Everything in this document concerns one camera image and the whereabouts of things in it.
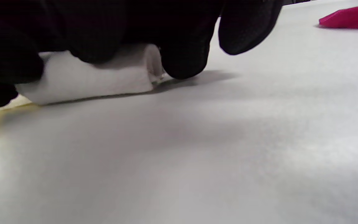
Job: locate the person's right hand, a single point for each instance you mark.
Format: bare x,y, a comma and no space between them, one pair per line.
166,25

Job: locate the white sock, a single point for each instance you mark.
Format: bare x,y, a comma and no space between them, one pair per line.
154,62
89,84

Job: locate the pink sock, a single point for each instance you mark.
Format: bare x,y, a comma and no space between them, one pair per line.
353,17

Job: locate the person's left hand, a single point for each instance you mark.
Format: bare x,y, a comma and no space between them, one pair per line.
8,62

